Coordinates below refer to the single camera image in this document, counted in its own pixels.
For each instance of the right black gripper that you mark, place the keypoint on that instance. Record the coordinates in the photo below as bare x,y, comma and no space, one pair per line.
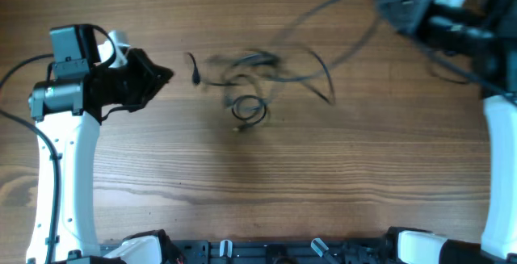
418,16

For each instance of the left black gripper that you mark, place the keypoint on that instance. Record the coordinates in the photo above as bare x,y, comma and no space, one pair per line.
152,76

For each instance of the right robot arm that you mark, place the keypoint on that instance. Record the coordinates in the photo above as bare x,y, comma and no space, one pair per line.
496,75

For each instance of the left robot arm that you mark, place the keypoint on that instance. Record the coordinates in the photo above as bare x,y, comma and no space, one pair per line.
67,113

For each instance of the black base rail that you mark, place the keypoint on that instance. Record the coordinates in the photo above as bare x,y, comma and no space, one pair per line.
348,252

